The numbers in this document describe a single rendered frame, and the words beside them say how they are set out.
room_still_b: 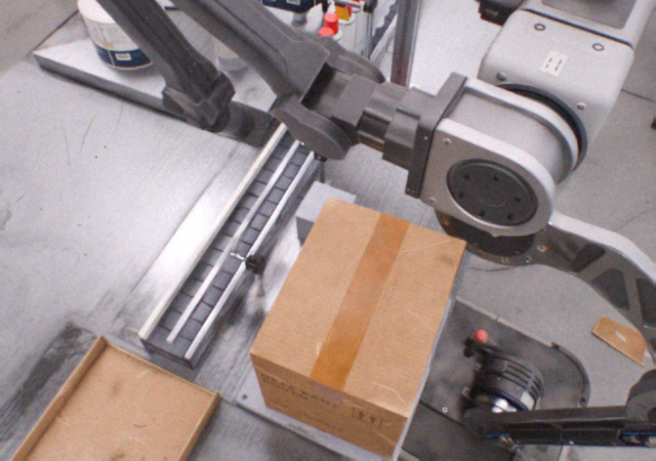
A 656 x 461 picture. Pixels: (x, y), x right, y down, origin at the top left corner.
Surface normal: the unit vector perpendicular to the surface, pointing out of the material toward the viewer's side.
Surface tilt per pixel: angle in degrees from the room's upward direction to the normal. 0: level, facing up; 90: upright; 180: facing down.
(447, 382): 0
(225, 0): 46
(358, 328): 0
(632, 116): 0
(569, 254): 90
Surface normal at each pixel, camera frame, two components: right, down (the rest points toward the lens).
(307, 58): 0.47, 0.06
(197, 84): 0.82, 0.37
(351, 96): -0.16, -0.31
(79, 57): 0.00, -0.56
